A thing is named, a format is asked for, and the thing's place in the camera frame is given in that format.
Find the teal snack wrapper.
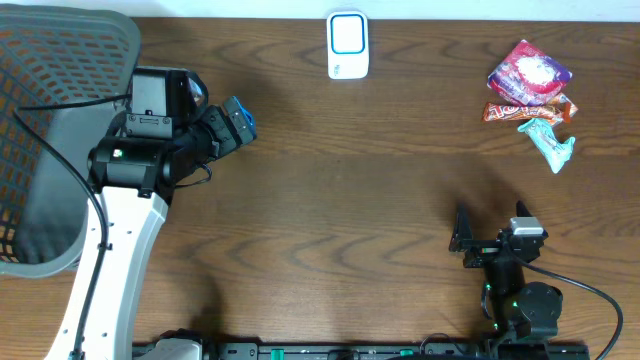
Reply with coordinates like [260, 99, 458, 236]
[517, 118, 576, 174]

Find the orange brown snack bar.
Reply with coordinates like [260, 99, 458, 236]
[482, 103, 571, 124]

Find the small orange carton box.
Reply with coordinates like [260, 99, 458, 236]
[548, 93, 578, 123]

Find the red purple snack bag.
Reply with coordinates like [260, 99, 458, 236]
[487, 40, 573, 106]

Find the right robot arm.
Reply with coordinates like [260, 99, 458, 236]
[449, 202, 563, 359]

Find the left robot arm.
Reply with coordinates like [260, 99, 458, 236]
[47, 97, 257, 359]

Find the white barcode scanner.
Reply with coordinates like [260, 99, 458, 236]
[326, 11, 370, 80]

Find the dark grey plastic basket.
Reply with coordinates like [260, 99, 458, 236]
[1, 4, 141, 278]

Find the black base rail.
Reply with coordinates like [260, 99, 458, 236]
[132, 341, 591, 360]

